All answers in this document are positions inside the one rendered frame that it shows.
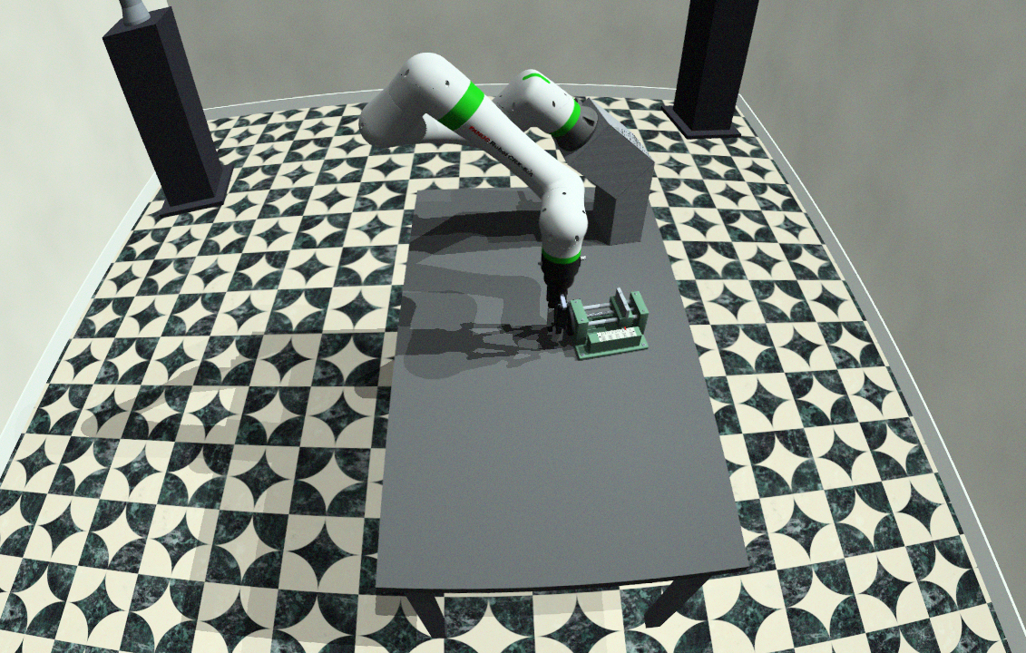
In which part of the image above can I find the green bench vise with handwheel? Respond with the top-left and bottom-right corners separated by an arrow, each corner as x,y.
564,289 -> 649,360

